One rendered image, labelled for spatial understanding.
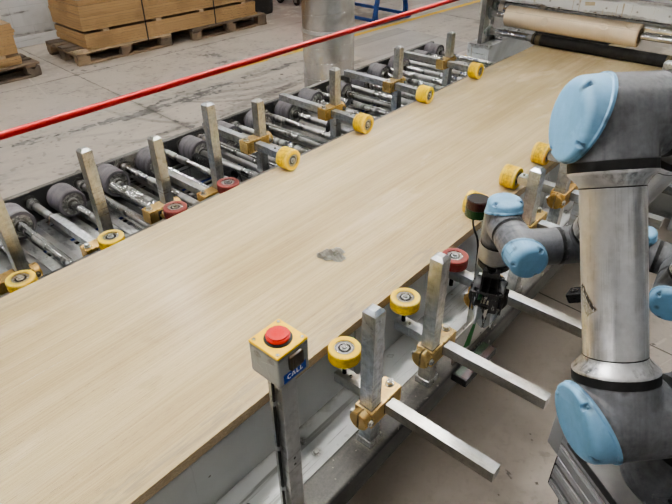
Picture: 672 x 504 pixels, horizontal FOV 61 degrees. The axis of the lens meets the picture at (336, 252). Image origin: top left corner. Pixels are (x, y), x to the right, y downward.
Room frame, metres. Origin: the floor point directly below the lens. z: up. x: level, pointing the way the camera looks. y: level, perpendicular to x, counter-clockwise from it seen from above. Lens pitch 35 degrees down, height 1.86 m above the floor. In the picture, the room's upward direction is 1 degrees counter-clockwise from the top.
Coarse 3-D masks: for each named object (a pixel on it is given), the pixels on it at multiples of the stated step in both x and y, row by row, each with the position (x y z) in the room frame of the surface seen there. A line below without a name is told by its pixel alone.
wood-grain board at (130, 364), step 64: (512, 64) 3.24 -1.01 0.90; (576, 64) 3.22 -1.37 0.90; (384, 128) 2.32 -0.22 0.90; (448, 128) 2.32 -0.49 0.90; (512, 128) 2.31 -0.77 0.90; (256, 192) 1.76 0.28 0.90; (320, 192) 1.75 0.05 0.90; (384, 192) 1.75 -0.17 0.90; (448, 192) 1.75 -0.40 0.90; (512, 192) 1.74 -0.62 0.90; (128, 256) 1.37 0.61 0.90; (192, 256) 1.37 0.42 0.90; (256, 256) 1.37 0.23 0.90; (384, 256) 1.36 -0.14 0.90; (0, 320) 1.09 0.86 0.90; (64, 320) 1.09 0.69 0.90; (128, 320) 1.09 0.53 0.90; (192, 320) 1.09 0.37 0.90; (256, 320) 1.08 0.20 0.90; (320, 320) 1.08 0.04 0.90; (0, 384) 0.88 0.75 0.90; (64, 384) 0.87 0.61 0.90; (128, 384) 0.87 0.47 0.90; (192, 384) 0.87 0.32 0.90; (256, 384) 0.87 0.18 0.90; (0, 448) 0.71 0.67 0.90; (64, 448) 0.71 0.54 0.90; (128, 448) 0.71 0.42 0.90; (192, 448) 0.70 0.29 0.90
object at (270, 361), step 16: (256, 336) 0.68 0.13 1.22; (304, 336) 0.68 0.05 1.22; (256, 352) 0.66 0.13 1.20; (272, 352) 0.65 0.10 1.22; (288, 352) 0.65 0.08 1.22; (304, 352) 0.67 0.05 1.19; (256, 368) 0.67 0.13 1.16; (272, 368) 0.64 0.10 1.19; (288, 368) 0.65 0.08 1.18; (304, 368) 0.67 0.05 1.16
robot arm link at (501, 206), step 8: (488, 200) 1.02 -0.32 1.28; (496, 200) 1.01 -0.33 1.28; (504, 200) 1.01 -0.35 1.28; (512, 200) 1.01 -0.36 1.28; (520, 200) 1.01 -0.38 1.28; (488, 208) 1.01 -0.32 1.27; (496, 208) 0.99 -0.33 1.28; (504, 208) 0.99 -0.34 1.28; (512, 208) 0.99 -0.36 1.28; (520, 208) 0.99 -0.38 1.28; (488, 216) 1.01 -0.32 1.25; (496, 216) 0.99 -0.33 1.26; (504, 216) 0.98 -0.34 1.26; (512, 216) 0.98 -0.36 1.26; (520, 216) 0.99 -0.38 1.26; (488, 224) 1.00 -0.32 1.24; (496, 224) 0.98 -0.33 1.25; (488, 232) 0.99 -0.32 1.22; (480, 240) 1.03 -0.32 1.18; (488, 240) 1.00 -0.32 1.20; (488, 248) 1.00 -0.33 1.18; (496, 248) 0.99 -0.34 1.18
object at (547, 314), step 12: (456, 276) 1.33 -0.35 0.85; (468, 276) 1.31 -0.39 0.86; (516, 300) 1.20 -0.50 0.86; (528, 300) 1.20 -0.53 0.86; (528, 312) 1.18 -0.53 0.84; (540, 312) 1.16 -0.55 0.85; (552, 312) 1.15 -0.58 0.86; (552, 324) 1.13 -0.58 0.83; (564, 324) 1.11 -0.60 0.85; (576, 324) 1.10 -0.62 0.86
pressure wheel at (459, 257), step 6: (444, 252) 1.37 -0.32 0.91; (450, 252) 1.37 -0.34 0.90; (456, 252) 1.37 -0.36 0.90; (462, 252) 1.37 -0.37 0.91; (456, 258) 1.34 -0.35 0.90; (462, 258) 1.34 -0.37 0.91; (468, 258) 1.34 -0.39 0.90; (450, 264) 1.32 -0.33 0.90; (456, 264) 1.31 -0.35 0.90; (462, 264) 1.32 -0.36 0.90; (450, 270) 1.32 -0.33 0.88; (456, 270) 1.31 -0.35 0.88; (462, 270) 1.32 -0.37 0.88; (450, 282) 1.35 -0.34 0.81
